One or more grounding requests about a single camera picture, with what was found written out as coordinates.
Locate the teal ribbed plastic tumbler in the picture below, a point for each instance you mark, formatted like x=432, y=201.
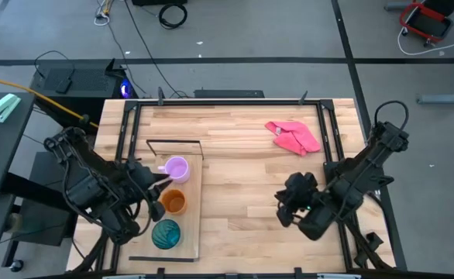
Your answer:
x=166, y=234

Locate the purple plastic cup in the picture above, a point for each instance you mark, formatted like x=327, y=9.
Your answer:
x=177, y=169

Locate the small black device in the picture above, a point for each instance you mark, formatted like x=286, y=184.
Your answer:
x=63, y=86

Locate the light wooden shelf board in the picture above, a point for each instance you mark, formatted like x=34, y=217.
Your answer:
x=192, y=232

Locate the grey metal floor bar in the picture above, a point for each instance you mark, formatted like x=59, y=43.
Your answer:
x=444, y=98

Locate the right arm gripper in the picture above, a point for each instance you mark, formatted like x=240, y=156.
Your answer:
x=302, y=191

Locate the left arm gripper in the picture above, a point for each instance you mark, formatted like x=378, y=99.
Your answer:
x=139, y=180

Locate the black computer tower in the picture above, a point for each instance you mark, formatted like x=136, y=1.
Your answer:
x=83, y=83

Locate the black aluminium table frame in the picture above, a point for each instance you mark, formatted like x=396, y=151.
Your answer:
x=132, y=128

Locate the wooden tray board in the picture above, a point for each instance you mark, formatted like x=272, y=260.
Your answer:
x=174, y=141

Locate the orange plastic cup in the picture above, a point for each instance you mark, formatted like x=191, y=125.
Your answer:
x=174, y=201

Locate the pink cloth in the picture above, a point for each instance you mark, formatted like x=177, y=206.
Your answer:
x=293, y=135

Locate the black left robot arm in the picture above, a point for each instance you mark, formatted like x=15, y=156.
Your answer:
x=87, y=190

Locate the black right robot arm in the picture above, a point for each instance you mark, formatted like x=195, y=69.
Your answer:
x=358, y=182

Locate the mint green stapler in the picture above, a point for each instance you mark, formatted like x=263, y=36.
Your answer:
x=4, y=107

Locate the red framed cart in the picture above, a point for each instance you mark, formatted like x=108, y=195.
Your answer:
x=426, y=21

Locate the black power strip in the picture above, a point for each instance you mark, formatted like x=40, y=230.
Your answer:
x=229, y=94

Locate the black low cabinet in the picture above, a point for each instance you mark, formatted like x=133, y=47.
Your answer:
x=37, y=224

